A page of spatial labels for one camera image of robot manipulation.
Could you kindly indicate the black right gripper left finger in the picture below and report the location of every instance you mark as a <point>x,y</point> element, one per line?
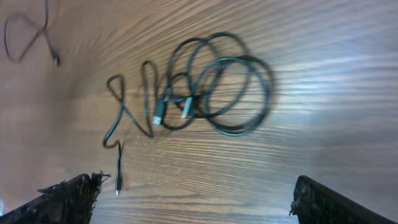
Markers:
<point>69,202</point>

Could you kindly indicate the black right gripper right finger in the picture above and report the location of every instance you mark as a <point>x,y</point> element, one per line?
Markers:
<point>315,203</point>

